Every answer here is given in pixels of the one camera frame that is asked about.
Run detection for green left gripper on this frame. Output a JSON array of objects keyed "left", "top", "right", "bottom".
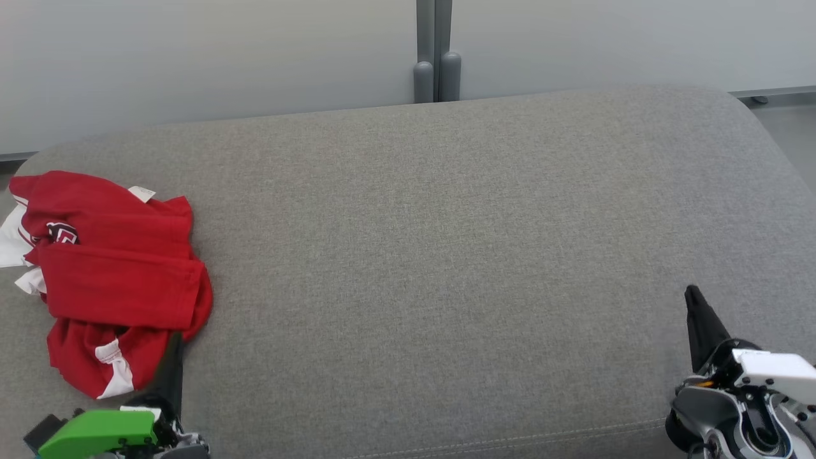
[{"left": 37, "top": 331, "right": 186, "bottom": 459}]

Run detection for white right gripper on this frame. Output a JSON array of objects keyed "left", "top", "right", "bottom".
[{"left": 684, "top": 285, "right": 816, "bottom": 406}]

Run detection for red shorts white trim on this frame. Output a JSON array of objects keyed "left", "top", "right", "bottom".
[{"left": 46, "top": 280, "right": 214, "bottom": 400}]

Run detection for red shirt white sleeves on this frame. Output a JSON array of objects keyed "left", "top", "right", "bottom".
[{"left": 0, "top": 170, "right": 208, "bottom": 332}]

